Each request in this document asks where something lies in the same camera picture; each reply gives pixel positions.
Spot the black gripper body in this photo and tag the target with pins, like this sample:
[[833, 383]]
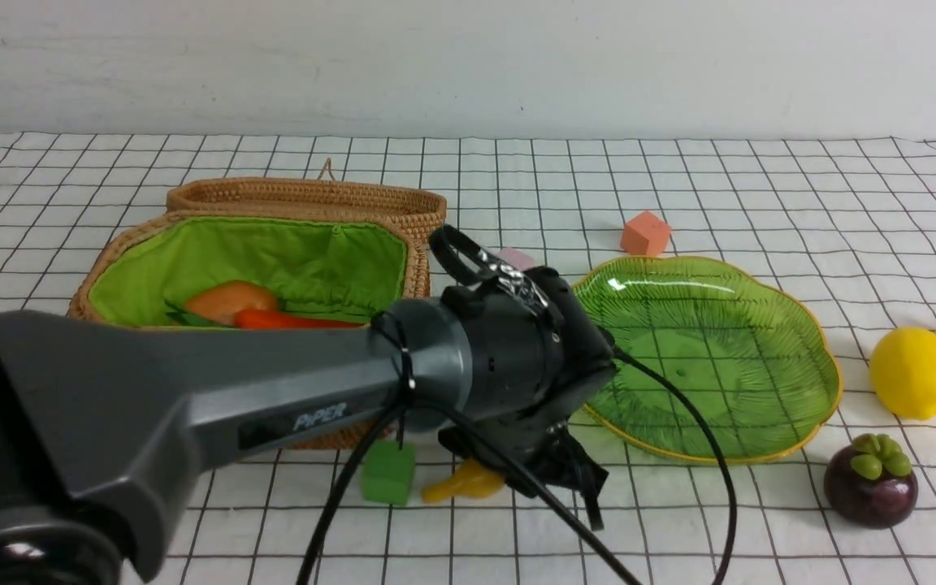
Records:
[[529, 374]]

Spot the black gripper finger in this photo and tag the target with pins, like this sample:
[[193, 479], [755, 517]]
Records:
[[589, 478]]

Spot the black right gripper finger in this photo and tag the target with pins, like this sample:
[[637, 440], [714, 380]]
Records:
[[553, 466]]

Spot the yellow toy banana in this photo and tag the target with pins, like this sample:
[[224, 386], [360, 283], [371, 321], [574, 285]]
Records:
[[471, 479]]

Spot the dark purple toy mangosteen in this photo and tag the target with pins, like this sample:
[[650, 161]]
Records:
[[871, 482]]

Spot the orange toy carrot green leaves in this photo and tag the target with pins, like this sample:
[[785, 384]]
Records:
[[253, 319]]

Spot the orange-brown toy potato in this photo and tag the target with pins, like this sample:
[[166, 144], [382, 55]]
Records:
[[222, 302]]

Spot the yellow toy lemon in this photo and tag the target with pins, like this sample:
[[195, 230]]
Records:
[[902, 372]]

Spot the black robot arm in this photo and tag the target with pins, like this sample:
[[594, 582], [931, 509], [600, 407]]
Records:
[[104, 431]]

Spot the pink foam cube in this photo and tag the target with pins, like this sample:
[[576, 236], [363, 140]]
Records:
[[516, 258]]

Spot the orange foam cube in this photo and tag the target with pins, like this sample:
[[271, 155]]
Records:
[[646, 234]]

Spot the green foam cube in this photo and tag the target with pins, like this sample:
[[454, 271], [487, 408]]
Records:
[[388, 472]]

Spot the woven rattan basket green lining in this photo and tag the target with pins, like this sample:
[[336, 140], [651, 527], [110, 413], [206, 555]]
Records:
[[315, 267]]

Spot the green glass leaf plate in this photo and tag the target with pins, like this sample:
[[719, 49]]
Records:
[[751, 358]]

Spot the woven rattan basket lid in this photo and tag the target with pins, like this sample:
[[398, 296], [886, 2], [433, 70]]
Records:
[[415, 211]]

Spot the white black grid tablecloth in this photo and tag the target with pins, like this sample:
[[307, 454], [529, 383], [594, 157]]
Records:
[[846, 227]]

